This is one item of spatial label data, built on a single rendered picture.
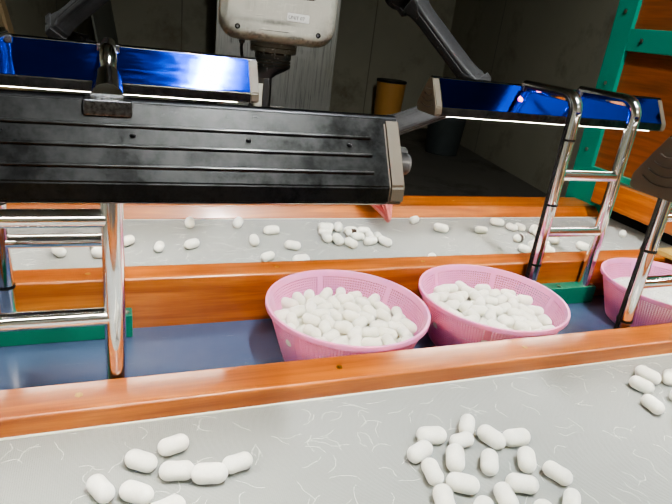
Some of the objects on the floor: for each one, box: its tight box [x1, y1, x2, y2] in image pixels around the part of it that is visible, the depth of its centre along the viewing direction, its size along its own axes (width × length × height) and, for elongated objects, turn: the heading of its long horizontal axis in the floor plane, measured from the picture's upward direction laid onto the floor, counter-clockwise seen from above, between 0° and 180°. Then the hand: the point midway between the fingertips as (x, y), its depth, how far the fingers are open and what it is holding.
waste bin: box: [425, 117, 467, 156], centre depth 629 cm, size 46×45×57 cm
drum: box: [374, 78, 407, 115], centre depth 729 cm, size 38×38×63 cm
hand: (388, 218), depth 138 cm, fingers closed
